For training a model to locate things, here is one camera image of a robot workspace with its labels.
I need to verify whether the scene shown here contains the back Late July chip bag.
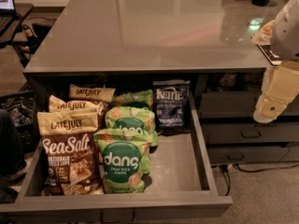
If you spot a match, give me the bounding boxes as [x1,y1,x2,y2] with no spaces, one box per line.
[69,84,115,103]

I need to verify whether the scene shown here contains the green dang chip bag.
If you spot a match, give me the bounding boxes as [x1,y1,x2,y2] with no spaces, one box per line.
[112,90,153,110]
[105,106,158,147]
[93,129,152,194]

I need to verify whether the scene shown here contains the lower closed grey drawer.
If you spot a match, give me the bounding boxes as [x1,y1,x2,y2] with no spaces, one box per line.
[207,146,299,164]

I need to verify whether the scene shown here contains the closed grey drawer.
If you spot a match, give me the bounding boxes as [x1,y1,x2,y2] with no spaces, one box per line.
[202,122,299,144]
[198,90,299,119]
[207,146,299,164]

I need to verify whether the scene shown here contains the open grey top drawer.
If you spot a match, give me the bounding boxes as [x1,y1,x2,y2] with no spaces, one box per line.
[0,97,233,224]

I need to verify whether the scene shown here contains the front green Dang chip bag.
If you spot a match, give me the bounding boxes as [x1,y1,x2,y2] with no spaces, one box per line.
[93,129,152,194]

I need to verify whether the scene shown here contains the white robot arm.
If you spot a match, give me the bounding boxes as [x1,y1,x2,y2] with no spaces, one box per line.
[253,0,299,123]

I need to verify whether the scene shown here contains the middle Late July chip bag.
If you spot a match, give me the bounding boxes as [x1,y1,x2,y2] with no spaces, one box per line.
[49,95,108,128]

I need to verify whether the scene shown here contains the black white marker tag board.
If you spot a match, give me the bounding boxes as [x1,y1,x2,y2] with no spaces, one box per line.
[258,45,282,66]

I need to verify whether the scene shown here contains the blue Kettle chip bag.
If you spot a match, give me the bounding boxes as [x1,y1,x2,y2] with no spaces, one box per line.
[153,79,190,129]

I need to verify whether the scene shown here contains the middle closed grey drawer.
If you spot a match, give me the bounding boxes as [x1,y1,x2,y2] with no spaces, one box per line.
[202,122,299,144]

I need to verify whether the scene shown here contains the late july chip bag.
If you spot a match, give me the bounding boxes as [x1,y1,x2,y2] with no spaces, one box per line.
[49,95,108,128]
[69,84,115,103]
[37,109,104,195]

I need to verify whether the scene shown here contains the laptop on side desk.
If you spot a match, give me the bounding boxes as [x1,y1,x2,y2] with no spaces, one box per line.
[0,0,17,35]

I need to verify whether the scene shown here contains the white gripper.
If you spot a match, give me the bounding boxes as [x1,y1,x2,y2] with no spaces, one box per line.
[253,61,299,123]

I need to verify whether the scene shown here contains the upper closed grey drawer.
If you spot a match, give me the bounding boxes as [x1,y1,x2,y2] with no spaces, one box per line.
[198,90,299,119]

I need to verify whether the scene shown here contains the front Late July chip bag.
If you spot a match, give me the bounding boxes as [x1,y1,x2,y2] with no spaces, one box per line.
[37,109,104,195]

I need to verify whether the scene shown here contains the black power cable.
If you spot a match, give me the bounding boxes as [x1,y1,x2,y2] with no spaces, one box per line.
[218,161,299,197]

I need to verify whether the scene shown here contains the middle green Dang chip bag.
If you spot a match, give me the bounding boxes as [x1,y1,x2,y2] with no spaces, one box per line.
[105,106,158,147]

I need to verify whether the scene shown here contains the back green Dang chip bag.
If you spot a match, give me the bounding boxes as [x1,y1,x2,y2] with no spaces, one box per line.
[112,90,153,110]

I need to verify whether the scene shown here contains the black crate with items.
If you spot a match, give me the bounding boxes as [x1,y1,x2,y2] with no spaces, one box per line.
[0,91,39,153]

